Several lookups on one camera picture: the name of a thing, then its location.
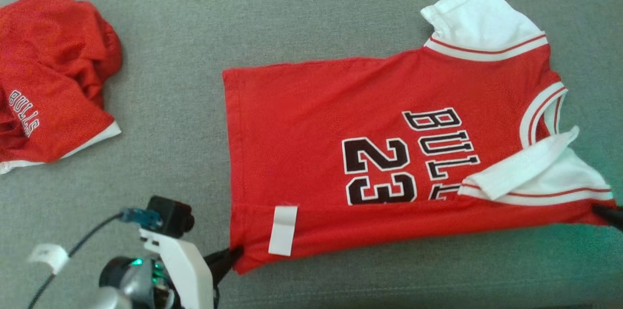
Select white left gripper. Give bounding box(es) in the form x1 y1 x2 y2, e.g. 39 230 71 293
138 228 243 309

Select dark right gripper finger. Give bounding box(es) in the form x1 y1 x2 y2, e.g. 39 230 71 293
591 204 623 230

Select red Bulls 23 jersey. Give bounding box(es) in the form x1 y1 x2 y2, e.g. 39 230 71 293
222 0 616 274

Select red Bulls mesh shorts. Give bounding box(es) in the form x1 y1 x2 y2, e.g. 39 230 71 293
0 0 123 175

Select large grey sofa seat cushion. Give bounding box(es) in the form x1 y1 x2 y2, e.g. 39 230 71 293
0 0 623 309

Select white cable label tag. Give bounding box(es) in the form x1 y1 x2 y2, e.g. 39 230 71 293
28 243 69 275

